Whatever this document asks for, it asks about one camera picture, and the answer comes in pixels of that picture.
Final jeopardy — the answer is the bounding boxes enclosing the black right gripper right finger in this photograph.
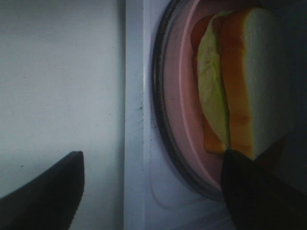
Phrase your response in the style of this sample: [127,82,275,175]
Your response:
[221,150,307,230]

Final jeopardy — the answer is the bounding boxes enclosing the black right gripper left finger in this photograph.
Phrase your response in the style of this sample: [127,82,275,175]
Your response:
[0,151,84,230]

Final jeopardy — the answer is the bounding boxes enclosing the pink round plate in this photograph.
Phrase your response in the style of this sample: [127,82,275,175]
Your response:
[164,0,227,190]

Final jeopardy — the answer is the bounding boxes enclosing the sandwich with lettuce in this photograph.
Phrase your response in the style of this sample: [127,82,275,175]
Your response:
[190,7,293,160]

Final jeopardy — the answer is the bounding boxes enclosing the white microwave oven body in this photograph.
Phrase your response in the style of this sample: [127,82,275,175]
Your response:
[117,0,307,230]

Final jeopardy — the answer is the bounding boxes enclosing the glass microwave turntable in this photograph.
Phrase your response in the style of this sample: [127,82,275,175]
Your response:
[152,0,223,201]

